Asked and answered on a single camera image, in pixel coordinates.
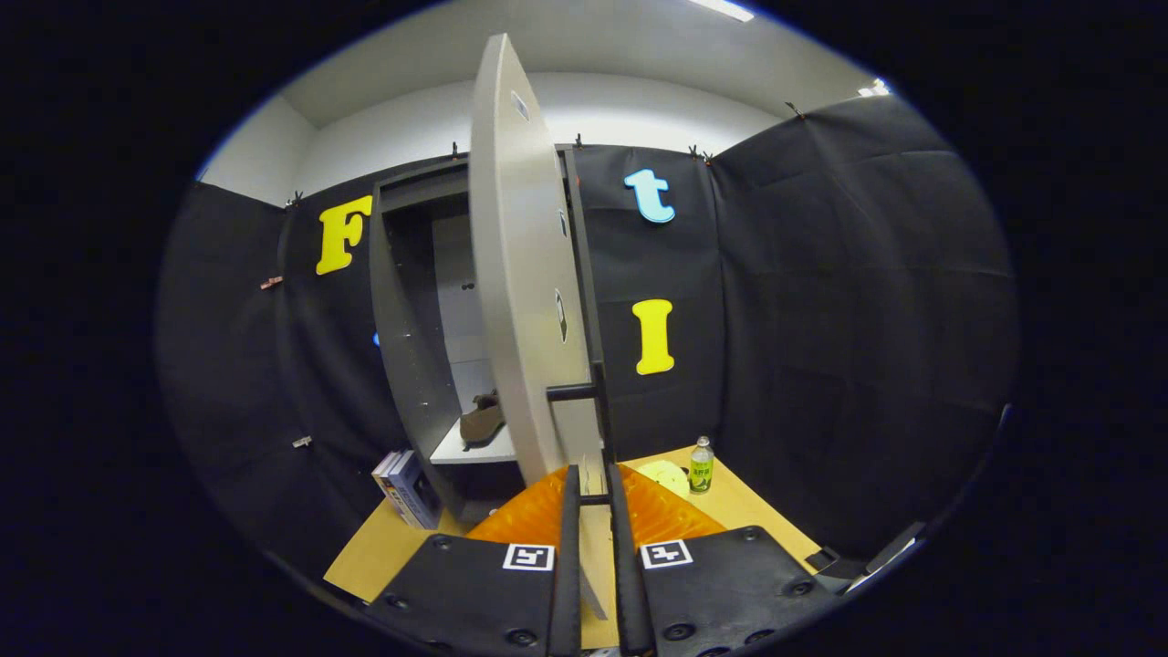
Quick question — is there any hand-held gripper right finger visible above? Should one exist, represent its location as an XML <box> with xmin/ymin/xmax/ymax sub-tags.
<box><xmin>605</xmin><ymin>463</ymin><xmax>845</xmax><ymax>657</ymax></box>

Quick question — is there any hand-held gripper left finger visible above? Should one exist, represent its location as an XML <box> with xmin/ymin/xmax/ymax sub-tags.
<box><xmin>365</xmin><ymin>464</ymin><xmax>585</xmax><ymax>657</ymax></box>

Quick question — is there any black backdrop cloth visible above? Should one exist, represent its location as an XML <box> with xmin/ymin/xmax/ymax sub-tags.
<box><xmin>155</xmin><ymin>96</ymin><xmax>1018</xmax><ymax>585</ymax></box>

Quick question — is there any beige shoe cabinet door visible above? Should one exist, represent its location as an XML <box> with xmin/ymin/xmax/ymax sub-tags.
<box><xmin>468</xmin><ymin>34</ymin><xmax>610</xmax><ymax>621</ymax></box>

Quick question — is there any dark grey shoe cabinet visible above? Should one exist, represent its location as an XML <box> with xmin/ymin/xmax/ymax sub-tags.
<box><xmin>370</xmin><ymin>146</ymin><xmax>614</xmax><ymax>528</ymax></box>

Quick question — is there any pale yellow round plate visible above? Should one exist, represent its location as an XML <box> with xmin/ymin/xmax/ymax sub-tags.
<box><xmin>636</xmin><ymin>459</ymin><xmax>692</xmax><ymax>498</ymax></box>

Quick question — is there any brown fuzzy shoe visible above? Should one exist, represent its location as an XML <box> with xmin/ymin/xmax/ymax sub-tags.
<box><xmin>459</xmin><ymin>391</ymin><xmax>506</xmax><ymax>450</ymax></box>

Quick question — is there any black flat object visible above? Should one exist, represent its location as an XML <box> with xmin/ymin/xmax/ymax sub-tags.
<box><xmin>805</xmin><ymin>520</ymin><xmax>927</xmax><ymax>594</ymax></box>

